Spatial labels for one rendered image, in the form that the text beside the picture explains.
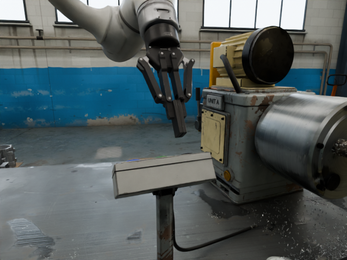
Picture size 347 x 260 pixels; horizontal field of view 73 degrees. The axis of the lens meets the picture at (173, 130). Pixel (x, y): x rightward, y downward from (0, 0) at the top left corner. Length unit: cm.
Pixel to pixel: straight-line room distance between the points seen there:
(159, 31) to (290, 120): 37
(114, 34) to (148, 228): 53
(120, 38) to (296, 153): 52
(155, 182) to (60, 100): 564
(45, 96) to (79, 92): 74
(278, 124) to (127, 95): 520
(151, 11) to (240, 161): 49
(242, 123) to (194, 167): 36
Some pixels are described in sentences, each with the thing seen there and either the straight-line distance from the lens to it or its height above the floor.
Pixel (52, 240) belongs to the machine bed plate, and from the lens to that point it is 74.
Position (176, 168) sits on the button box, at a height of 106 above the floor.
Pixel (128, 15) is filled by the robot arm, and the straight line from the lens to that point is 64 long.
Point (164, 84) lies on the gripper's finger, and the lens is 47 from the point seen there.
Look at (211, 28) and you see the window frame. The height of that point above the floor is 225.
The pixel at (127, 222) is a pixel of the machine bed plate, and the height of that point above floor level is 80.
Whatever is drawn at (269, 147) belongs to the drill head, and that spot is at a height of 103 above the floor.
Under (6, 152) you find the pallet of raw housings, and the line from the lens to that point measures 263.
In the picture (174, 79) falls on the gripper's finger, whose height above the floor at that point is 121.
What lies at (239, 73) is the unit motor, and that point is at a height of 122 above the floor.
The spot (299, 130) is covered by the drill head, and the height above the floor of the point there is 109.
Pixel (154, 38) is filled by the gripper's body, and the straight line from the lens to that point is 52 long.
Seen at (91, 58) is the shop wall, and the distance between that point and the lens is 578.
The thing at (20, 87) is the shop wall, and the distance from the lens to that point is 621.
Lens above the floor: 122
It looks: 14 degrees down
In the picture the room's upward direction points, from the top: straight up
